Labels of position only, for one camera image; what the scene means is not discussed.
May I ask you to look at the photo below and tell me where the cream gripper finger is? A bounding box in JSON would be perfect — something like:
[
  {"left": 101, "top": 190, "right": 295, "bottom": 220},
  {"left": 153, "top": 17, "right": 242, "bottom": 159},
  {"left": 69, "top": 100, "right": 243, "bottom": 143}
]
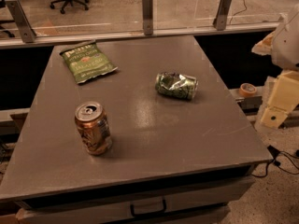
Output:
[
  {"left": 261, "top": 71, "right": 299, "bottom": 129},
  {"left": 251, "top": 32, "right": 274, "bottom": 56}
]

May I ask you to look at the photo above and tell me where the crushed green soda can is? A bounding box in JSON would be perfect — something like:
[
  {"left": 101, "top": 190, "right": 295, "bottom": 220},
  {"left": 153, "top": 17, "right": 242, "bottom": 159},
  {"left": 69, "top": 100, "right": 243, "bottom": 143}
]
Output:
[{"left": 155, "top": 72, "right": 198, "bottom": 100}]

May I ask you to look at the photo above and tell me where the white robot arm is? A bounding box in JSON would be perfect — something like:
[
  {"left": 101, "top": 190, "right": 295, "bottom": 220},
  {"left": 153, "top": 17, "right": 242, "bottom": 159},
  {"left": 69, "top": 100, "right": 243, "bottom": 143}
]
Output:
[{"left": 251, "top": 4, "right": 299, "bottom": 128}]

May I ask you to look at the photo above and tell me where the orange soda can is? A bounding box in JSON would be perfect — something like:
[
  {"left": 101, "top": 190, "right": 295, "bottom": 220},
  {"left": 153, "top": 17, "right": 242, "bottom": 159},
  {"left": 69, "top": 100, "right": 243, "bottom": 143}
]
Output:
[{"left": 75, "top": 101, "right": 112, "bottom": 156}]

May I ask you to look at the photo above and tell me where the roll of tan tape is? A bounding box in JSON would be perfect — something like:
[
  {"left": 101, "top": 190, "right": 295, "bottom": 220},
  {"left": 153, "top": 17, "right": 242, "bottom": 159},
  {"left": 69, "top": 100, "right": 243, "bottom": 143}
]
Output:
[{"left": 239, "top": 83, "right": 257, "bottom": 97}]

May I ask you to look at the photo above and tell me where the grey table drawer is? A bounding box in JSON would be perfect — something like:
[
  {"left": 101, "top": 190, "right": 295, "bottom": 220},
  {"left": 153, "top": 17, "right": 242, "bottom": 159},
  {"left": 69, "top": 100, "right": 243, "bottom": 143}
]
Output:
[{"left": 16, "top": 175, "right": 254, "bottom": 224}]

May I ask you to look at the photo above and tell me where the green jalapeno chip bag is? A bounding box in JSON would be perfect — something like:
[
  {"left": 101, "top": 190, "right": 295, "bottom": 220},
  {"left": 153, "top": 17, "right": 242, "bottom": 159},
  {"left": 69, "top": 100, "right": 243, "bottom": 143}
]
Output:
[{"left": 60, "top": 41, "right": 118, "bottom": 84}]

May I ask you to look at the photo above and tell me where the right metal glass bracket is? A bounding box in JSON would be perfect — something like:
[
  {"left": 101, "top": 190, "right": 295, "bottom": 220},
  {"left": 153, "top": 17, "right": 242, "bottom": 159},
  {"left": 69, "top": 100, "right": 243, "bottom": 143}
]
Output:
[{"left": 213, "top": 0, "right": 232, "bottom": 31}]

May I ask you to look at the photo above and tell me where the metal glass bracket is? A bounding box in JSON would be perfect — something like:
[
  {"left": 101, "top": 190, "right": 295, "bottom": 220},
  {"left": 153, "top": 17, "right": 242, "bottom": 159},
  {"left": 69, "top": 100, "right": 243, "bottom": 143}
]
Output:
[
  {"left": 142, "top": 0, "right": 153, "bottom": 35},
  {"left": 6, "top": 0, "right": 36, "bottom": 43},
  {"left": 213, "top": 0, "right": 232, "bottom": 31}
]

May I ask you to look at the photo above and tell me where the black floor cable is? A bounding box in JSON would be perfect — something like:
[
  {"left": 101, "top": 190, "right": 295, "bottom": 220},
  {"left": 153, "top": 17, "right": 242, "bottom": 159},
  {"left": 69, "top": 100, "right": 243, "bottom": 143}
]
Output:
[{"left": 251, "top": 145, "right": 299, "bottom": 179}]

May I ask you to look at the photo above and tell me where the middle metal glass bracket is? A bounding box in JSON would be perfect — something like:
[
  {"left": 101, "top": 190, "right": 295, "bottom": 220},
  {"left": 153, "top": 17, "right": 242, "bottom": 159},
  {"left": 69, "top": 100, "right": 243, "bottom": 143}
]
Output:
[{"left": 142, "top": 0, "right": 153, "bottom": 35}]

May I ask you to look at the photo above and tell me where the black drawer handle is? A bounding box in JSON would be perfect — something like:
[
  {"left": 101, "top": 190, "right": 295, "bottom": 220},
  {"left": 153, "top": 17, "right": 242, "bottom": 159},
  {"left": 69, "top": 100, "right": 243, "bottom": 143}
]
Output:
[{"left": 130, "top": 198, "right": 167, "bottom": 218}]

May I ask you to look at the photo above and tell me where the left metal glass bracket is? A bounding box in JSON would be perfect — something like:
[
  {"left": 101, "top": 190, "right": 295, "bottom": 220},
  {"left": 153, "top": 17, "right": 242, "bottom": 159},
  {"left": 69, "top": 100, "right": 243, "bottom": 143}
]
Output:
[{"left": 6, "top": 0, "right": 36, "bottom": 43}]

